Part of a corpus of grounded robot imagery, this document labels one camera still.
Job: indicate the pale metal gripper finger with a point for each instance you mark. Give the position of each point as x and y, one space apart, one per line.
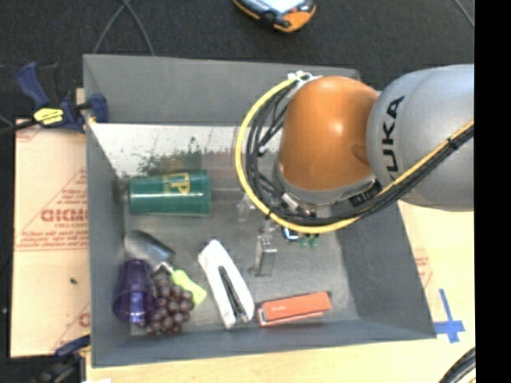
266 255
245 210

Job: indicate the grey metal bin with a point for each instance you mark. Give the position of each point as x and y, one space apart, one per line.
303 277

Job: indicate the white stapler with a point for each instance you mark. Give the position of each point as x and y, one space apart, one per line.
223 277

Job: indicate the orange stapler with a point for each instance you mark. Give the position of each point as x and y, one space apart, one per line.
295 307

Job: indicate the green cup with yellow print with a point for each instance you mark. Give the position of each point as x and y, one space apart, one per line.
167 198

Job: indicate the grey flat wedge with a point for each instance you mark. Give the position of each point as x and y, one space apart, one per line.
145 245

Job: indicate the dark red toy grapes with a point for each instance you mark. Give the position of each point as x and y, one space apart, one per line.
171 313

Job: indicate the clear purple cup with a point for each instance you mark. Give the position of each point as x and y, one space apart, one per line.
133 293

